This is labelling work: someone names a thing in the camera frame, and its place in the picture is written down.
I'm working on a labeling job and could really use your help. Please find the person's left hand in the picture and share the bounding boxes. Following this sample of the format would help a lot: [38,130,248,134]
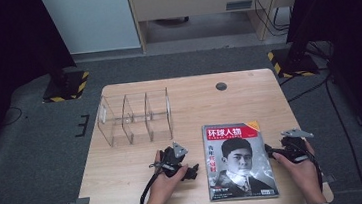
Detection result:
[144,147,193,204]

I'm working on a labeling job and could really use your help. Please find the grey vent panel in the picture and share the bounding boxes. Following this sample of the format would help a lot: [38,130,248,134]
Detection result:
[225,0,254,12]

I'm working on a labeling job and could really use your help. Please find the dark round table grommet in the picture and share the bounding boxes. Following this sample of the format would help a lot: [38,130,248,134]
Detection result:
[214,80,229,93]

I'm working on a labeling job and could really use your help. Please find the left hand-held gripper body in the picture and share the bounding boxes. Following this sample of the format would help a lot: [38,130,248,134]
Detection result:
[151,141,191,180]

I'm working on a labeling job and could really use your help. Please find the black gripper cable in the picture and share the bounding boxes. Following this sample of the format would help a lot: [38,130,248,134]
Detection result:
[133,163,168,204]
[301,140,325,194]

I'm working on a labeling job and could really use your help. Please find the thin black floor cable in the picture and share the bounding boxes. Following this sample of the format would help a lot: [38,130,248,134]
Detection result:
[0,105,25,127]

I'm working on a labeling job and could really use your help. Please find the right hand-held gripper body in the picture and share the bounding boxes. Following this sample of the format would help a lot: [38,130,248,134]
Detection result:
[270,126,317,167]

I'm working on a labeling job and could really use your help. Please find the black yellow striped stand base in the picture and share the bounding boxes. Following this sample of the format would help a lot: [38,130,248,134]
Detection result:
[266,44,321,81]
[40,68,93,104]

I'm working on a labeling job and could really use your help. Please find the clear acrylic divided organizer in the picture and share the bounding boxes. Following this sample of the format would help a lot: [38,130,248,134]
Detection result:
[93,86,176,150]

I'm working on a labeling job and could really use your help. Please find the grey tape strip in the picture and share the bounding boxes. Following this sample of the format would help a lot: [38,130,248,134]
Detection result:
[66,196,92,204]
[321,173,336,185]

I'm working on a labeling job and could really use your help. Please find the black curtain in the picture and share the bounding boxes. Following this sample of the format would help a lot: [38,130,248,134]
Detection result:
[282,0,362,154]
[0,0,86,169]

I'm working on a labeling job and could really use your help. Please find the white cabinet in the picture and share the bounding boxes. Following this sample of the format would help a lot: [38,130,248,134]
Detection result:
[40,0,143,59]

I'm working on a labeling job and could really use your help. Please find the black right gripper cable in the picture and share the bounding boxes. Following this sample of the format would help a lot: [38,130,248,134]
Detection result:
[301,140,325,194]

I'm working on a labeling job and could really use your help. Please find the magazine with portrait cover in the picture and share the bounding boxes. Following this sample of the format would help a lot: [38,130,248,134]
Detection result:
[200,117,280,204]

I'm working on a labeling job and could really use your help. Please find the person's right hand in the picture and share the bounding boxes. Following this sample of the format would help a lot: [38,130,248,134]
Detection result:
[270,138,326,192]

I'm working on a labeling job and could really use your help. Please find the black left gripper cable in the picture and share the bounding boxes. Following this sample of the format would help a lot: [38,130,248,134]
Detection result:
[133,163,168,204]

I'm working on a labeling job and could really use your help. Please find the black hanging power cables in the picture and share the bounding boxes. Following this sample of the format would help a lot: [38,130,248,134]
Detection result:
[252,0,294,39]

